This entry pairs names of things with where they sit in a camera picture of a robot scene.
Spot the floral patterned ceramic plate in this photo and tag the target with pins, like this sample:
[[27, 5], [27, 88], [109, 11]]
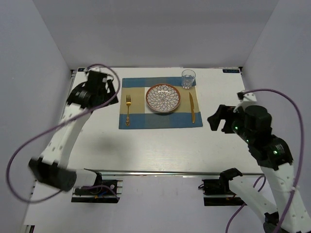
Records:
[[162, 98]]

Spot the blue yellow striped cloth placemat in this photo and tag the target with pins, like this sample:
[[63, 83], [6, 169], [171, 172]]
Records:
[[142, 117]]

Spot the blue label sticker right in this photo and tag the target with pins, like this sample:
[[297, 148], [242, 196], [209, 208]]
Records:
[[231, 71]]

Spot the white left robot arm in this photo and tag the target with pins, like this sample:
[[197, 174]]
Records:
[[51, 168]]

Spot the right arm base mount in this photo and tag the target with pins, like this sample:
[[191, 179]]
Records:
[[214, 194]]

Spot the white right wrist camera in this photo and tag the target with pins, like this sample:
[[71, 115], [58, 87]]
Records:
[[246, 99]]

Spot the gold fork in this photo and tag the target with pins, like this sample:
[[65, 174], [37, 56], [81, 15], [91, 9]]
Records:
[[128, 104]]

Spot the clear drinking glass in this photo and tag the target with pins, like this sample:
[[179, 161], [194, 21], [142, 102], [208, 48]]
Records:
[[188, 77]]

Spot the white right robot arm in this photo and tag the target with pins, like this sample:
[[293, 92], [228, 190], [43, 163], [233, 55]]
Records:
[[288, 214]]

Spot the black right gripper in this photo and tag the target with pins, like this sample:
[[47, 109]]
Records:
[[223, 112]]

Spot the gold knife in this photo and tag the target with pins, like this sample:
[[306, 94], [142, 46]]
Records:
[[192, 108]]

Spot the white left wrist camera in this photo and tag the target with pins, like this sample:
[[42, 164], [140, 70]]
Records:
[[95, 69]]

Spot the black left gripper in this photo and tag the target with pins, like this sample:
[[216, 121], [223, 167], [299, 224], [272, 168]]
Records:
[[110, 88]]

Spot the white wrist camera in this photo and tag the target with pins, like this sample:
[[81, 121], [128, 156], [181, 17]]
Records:
[[246, 99], [95, 69]]

